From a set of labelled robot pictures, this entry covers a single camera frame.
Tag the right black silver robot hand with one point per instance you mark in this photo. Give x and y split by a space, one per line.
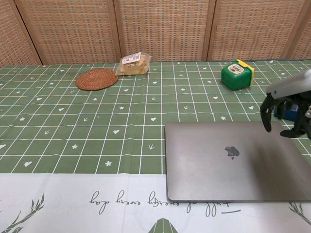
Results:
291 86

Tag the silver laptop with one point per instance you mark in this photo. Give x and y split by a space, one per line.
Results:
230 165

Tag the blue snack package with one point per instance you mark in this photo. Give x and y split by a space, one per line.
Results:
290 113

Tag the green box with yellow lid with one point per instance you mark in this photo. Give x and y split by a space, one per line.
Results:
236 76

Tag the bamboo folding screen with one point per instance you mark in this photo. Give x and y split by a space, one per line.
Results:
155 29

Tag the packaged bread in clear bag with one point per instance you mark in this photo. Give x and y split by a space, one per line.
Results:
134 64

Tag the round woven rattan coaster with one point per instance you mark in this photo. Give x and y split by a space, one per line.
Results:
96 79

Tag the green checked tablecloth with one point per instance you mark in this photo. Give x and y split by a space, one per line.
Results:
85 136

